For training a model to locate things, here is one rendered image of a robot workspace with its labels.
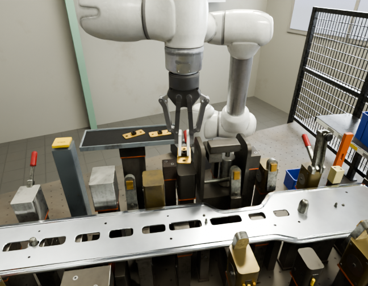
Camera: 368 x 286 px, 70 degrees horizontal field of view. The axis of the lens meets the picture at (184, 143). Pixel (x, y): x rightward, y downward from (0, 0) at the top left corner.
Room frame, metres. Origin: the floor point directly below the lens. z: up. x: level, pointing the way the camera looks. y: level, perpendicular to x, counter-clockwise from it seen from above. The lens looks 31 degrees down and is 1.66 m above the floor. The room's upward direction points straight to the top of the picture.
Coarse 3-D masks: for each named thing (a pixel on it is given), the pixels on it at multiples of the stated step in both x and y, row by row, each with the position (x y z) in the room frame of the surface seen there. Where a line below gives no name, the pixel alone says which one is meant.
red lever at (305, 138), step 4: (304, 136) 0.93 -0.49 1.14; (304, 140) 0.92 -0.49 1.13; (308, 140) 0.91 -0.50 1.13; (304, 144) 0.91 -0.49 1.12; (308, 144) 0.90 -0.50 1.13; (308, 148) 0.89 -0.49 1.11; (308, 152) 0.88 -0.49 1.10; (312, 152) 0.87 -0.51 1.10; (312, 156) 0.86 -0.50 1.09; (316, 168) 0.82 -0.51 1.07
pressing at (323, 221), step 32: (288, 192) 0.75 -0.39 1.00; (320, 192) 0.76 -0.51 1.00; (352, 192) 0.76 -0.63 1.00; (32, 224) 0.60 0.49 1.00; (64, 224) 0.60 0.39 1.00; (96, 224) 0.60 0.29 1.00; (128, 224) 0.60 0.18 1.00; (160, 224) 0.60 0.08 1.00; (224, 224) 0.60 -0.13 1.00; (256, 224) 0.60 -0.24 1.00; (288, 224) 0.60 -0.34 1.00; (320, 224) 0.60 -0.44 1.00; (352, 224) 0.60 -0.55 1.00; (0, 256) 0.48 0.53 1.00; (32, 256) 0.48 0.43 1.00; (64, 256) 0.48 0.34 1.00; (96, 256) 0.48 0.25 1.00; (128, 256) 0.49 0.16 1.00
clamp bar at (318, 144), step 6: (318, 132) 0.85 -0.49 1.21; (324, 132) 0.84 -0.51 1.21; (318, 138) 0.84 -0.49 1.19; (324, 138) 0.81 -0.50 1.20; (330, 138) 0.81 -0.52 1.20; (318, 144) 0.83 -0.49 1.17; (324, 144) 0.83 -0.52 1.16; (318, 150) 0.82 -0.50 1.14; (324, 150) 0.83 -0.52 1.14; (318, 156) 0.82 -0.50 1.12; (324, 156) 0.82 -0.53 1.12; (312, 162) 0.83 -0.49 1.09; (318, 162) 0.83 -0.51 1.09
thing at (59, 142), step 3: (57, 138) 0.88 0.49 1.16; (60, 138) 0.88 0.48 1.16; (63, 138) 0.88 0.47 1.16; (66, 138) 0.88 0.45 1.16; (69, 138) 0.88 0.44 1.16; (54, 141) 0.86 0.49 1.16; (57, 141) 0.86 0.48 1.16; (60, 141) 0.86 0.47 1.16; (63, 141) 0.86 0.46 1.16; (66, 141) 0.86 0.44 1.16; (69, 141) 0.86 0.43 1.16; (54, 144) 0.84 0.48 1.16; (57, 144) 0.84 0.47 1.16; (60, 144) 0.84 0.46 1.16; (63, 144) 0.84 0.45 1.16; (66, 144) 0.84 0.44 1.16; (69, 144) 0.85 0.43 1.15; (54, 147) 0.83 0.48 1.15; (57, 147) 0.83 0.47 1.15; (60, 147) 0.84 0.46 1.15; (63, 147) 0.84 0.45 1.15
